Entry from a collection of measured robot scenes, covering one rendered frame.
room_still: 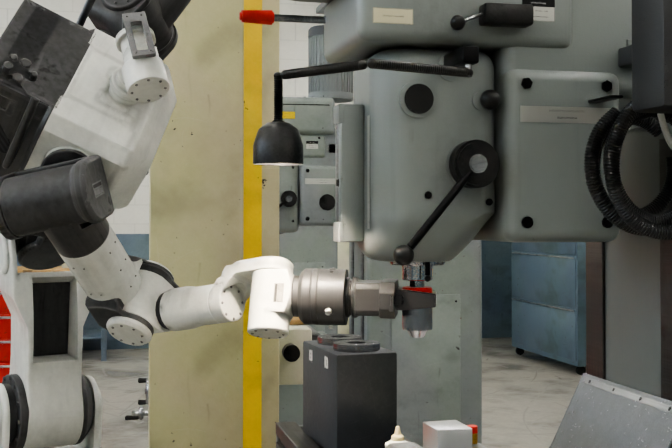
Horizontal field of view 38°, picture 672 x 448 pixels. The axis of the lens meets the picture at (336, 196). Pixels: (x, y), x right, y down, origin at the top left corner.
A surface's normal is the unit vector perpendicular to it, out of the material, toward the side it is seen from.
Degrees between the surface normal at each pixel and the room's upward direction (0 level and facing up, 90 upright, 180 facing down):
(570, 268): 90
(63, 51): 59
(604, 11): 90
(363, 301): 90
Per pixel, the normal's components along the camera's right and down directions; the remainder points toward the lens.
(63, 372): 0.56, 0.05
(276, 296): -0.11, -0.39
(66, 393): 0.56, -0.18
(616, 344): -0.97, 0.00
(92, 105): 0.48, -0.54
